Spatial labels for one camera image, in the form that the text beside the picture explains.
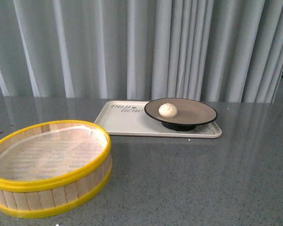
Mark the white steamed bun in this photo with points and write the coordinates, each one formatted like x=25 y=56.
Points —
x=167 y=110

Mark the brown plate with black rim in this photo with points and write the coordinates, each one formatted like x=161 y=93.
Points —
x=190 y=113

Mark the white bear print tray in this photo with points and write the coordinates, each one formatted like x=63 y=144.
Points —
x=127 y=118

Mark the grey pleated curtain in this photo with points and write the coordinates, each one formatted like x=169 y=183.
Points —
x=208 y=50

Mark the white steamer liner cloth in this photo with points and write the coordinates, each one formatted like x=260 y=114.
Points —
x=51 y=154

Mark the yellow rimmed bamboo steamer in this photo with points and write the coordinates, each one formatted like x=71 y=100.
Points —
x=52 y=196

